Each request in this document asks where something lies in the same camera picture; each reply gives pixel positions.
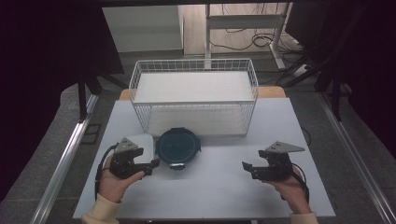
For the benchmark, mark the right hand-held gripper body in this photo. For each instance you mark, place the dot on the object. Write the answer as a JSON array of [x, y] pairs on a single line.
[[277, 165]]

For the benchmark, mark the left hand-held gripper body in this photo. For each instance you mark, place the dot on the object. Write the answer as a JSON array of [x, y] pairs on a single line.
[[123, 165]]

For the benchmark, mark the person's left hand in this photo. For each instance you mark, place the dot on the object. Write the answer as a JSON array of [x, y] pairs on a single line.
[[113, 186]]

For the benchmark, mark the dark curtain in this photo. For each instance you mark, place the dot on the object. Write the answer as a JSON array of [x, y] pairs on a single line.
[[367, 62], [40, 77]]

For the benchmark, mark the round container with dark lid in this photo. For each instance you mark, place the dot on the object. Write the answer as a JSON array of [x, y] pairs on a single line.
[[178, 148]]

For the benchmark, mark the white metal desk frame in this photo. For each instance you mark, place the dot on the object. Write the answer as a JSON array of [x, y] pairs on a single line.
[[243, 21]]

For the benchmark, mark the metal floor rail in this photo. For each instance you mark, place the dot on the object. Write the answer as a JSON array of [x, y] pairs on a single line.
[[358, 155], [62, 165]]

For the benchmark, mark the black floor plate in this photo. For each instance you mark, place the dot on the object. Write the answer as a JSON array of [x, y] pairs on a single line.
[[91, 133]]

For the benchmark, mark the person's right hand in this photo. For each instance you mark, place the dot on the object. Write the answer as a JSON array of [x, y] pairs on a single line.
[[291, 193]]

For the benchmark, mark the white power strip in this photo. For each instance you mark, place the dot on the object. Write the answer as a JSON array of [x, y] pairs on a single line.
[[300, 71]]

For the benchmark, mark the black stand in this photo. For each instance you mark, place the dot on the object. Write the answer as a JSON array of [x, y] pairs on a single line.
[[336, 93], [82, 99]]

